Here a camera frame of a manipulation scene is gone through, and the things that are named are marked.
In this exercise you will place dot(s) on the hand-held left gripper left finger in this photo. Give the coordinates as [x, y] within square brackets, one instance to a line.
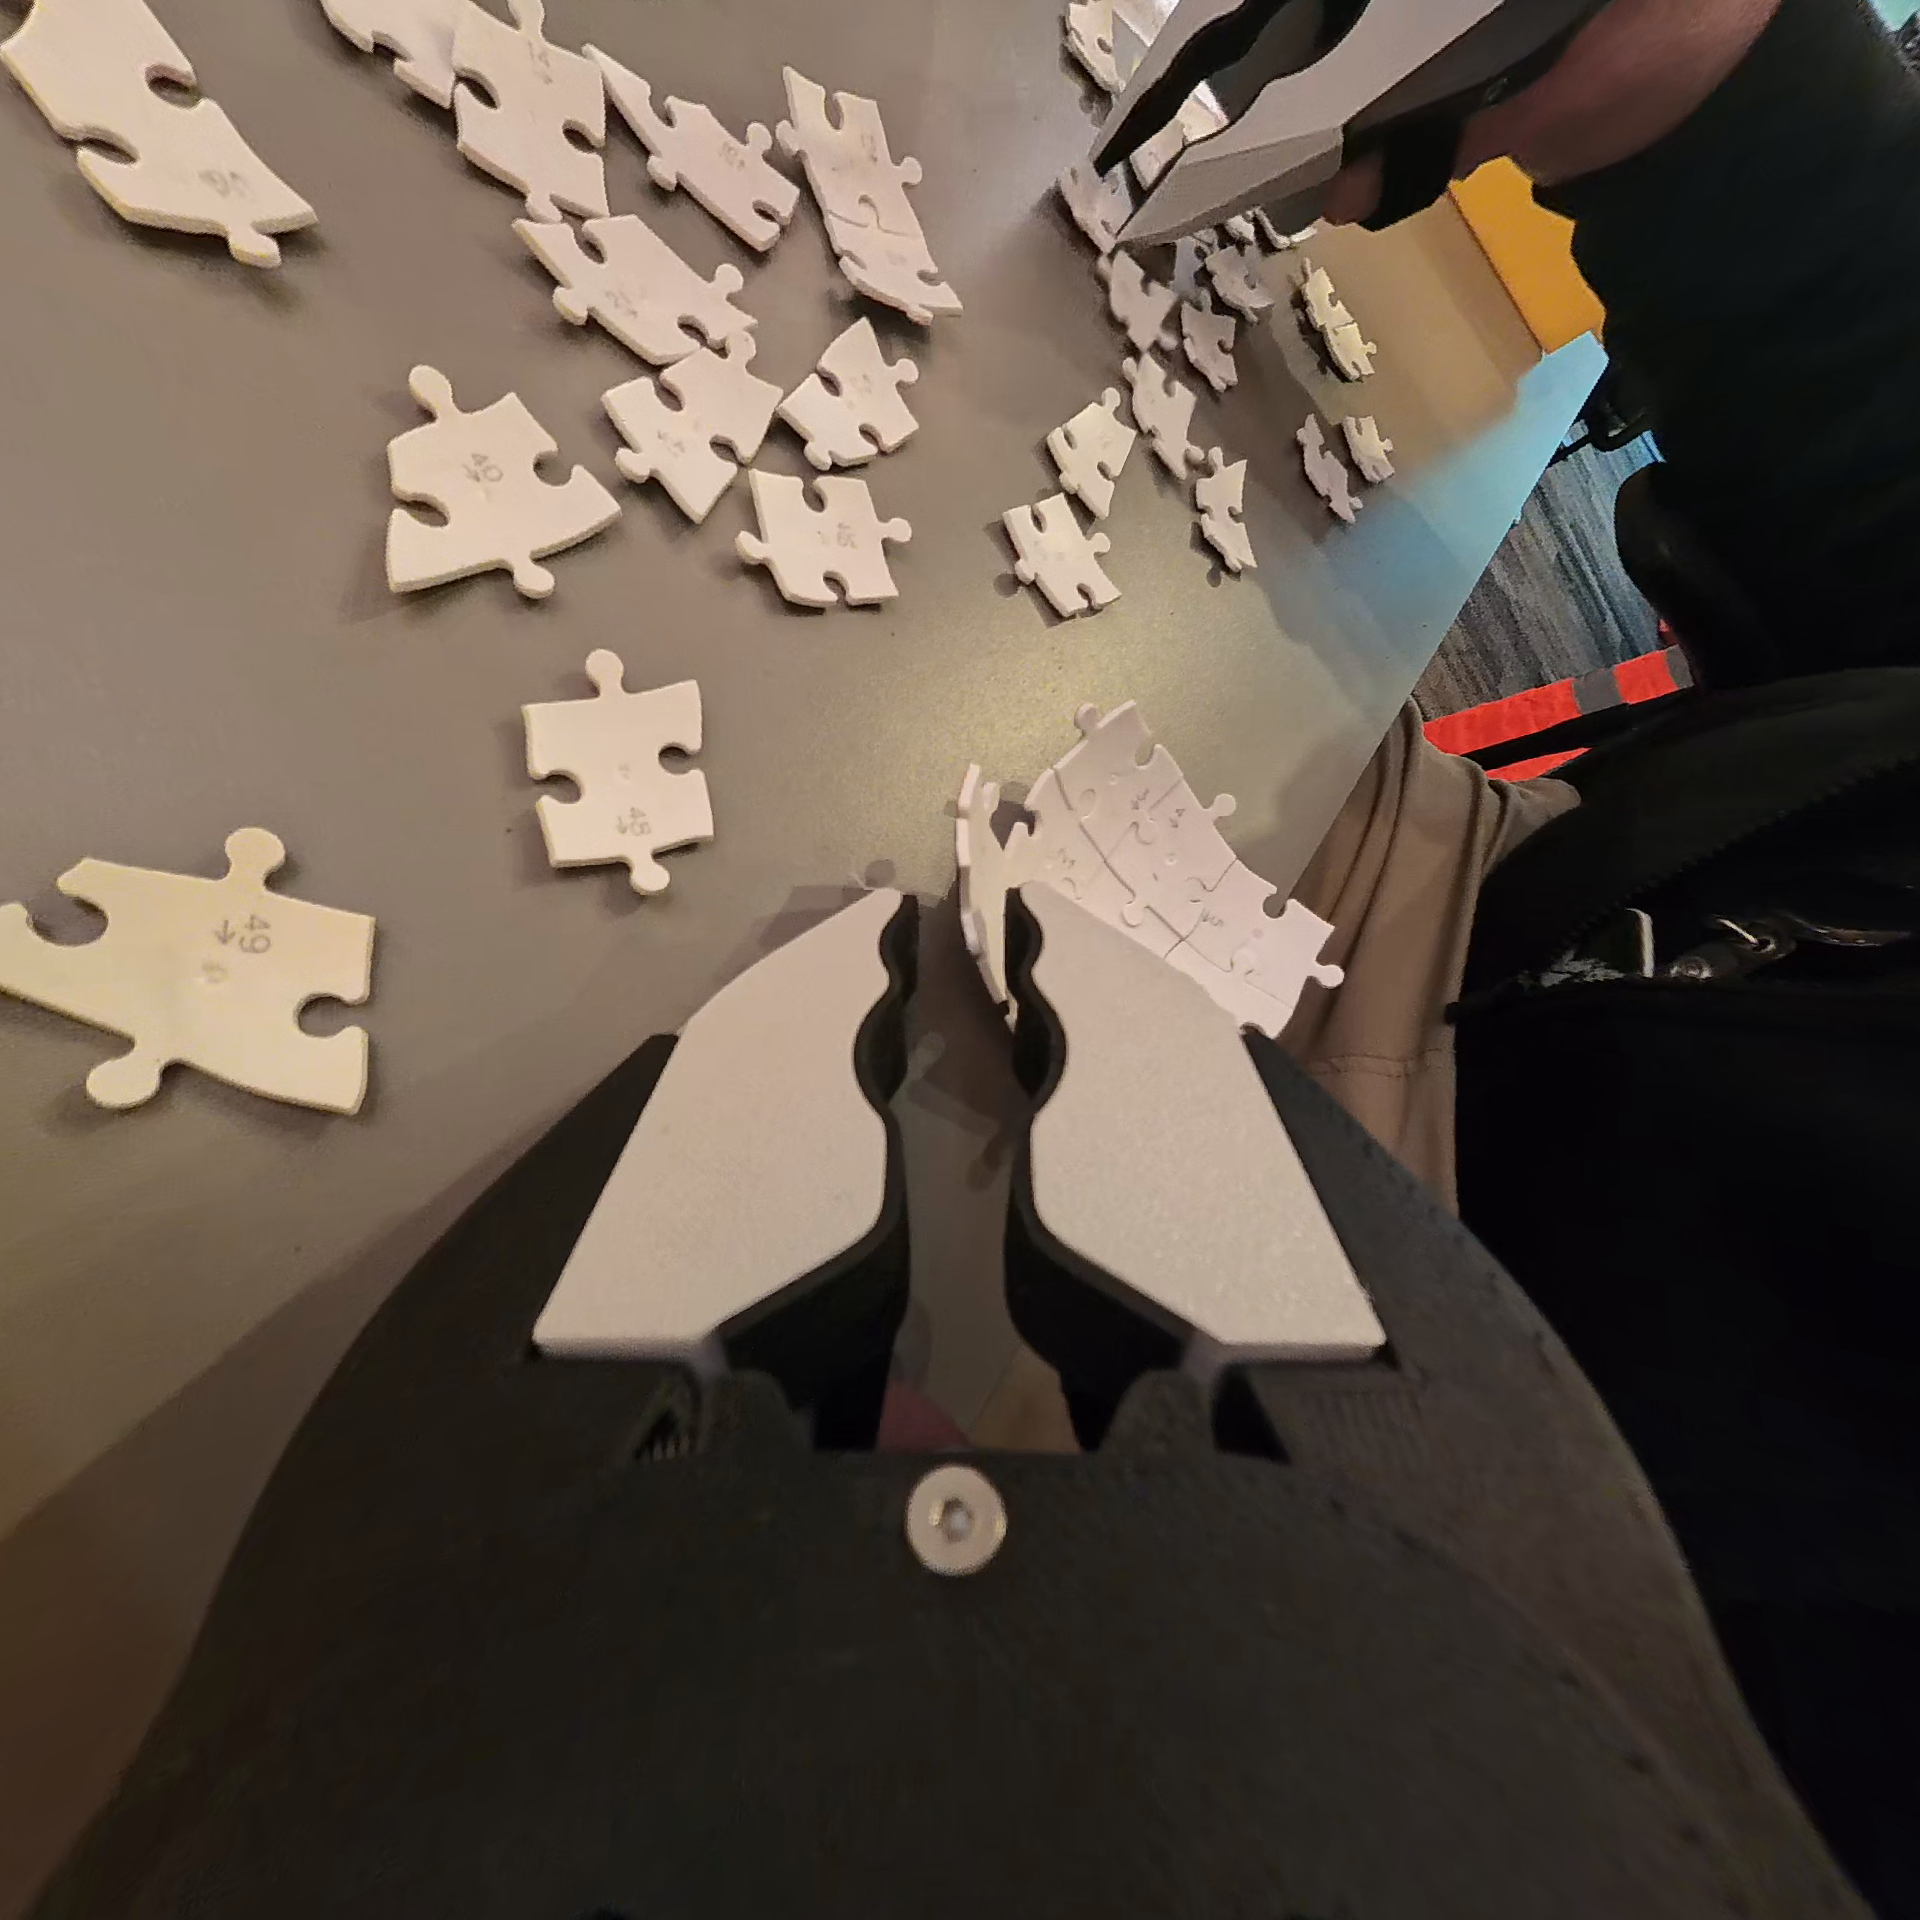
[720, 1170]

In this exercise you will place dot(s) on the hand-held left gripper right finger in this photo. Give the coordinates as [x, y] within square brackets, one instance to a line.
[1185, 1170]

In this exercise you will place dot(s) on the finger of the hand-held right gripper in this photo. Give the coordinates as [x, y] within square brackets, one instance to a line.
[1170, 38]
[1289, 135]

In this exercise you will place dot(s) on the joined puzzle ball section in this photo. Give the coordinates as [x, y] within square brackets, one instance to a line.
[1154, 840]

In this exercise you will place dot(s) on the white puzzle pieces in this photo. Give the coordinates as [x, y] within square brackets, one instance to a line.
[616, 780]

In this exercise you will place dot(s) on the person's right forearm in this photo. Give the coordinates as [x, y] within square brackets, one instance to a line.
[1770, 224]

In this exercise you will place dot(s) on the person's right hand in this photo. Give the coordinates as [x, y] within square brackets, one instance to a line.
[1634, 75]

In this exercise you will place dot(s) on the yellow plastic bin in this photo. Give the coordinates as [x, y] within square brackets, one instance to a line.
[1523, 254]

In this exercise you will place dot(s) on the orange fabric item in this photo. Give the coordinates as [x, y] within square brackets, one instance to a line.
[1517, 727]

